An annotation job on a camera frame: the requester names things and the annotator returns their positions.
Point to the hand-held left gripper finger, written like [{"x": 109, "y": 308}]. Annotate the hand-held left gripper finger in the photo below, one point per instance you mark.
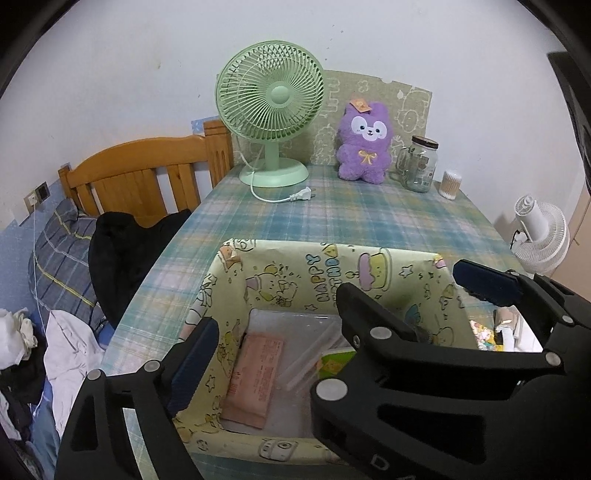
[{"x": 189, "y": 369}]

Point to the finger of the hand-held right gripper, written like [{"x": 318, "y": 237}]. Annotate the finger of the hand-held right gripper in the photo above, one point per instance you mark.
[
  {"x": 489, "y": 284},
  {"x": 364, "y": 323}
]

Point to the pink cartoon tissue pack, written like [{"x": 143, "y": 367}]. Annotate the pink cartoon tissue pack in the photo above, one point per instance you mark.
[{"x": 482, "y": 334}]

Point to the pink packet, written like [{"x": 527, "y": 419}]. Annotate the pink packet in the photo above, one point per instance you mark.
[{"x": 254, "y": 378}]

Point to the white soft packet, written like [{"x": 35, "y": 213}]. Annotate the white soft packet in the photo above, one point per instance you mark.
[{"x": 526, "y": 339}]

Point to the clear plastic packet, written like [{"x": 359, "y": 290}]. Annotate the clear plastic packet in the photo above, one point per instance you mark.
[{"x": 304, "y": 355}]

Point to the yellow cartoon storage box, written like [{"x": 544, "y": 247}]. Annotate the yellow cartoon storage box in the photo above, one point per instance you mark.
[{"x": 286, "y": 281}]

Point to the white standing fan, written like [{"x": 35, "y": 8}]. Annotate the white standing fan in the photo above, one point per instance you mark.
[{"x": 545, "y": 240}]

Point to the cotton swab container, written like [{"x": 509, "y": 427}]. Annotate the cotton swab container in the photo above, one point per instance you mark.
[{"x": 450, "y": 184}]

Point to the beige door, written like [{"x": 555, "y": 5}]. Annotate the beige door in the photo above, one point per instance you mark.
[{"x": 581, "y": 221}]

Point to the white shirt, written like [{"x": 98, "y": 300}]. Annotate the white shirt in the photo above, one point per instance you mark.
[{"x": 69, "y": 350}]

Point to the black garment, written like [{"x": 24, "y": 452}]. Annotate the black garment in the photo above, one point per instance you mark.
[{"x": 120, "y": 258}]

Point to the glass jar mug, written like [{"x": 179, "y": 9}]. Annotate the glass jar mug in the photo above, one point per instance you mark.
[{"x": 422, "y": 166}]

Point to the purple plush toy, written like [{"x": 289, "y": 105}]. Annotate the purple plush toy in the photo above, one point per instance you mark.
[{"x": 364, "y": 161}]

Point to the blue plaid pillow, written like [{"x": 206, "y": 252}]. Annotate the blue plaid pillow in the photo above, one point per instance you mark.
[{"x": 60, "y": 263}]

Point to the dark clothes pile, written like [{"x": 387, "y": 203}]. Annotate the dark clothes pile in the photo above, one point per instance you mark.
[{"x": 23, "y": 392}]

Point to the green cartoon backing board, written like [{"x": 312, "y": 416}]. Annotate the green cartoon backing board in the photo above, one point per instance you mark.
[{"x": 411, "y": 106}]

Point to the wooden bed headboard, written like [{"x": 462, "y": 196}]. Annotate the wooden bed headboard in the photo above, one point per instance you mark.
[{"x": 138, "y": 170}]

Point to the green desk fan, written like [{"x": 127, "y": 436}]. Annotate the green desk fan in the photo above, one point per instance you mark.
[{"x": 272, "y": 92}]

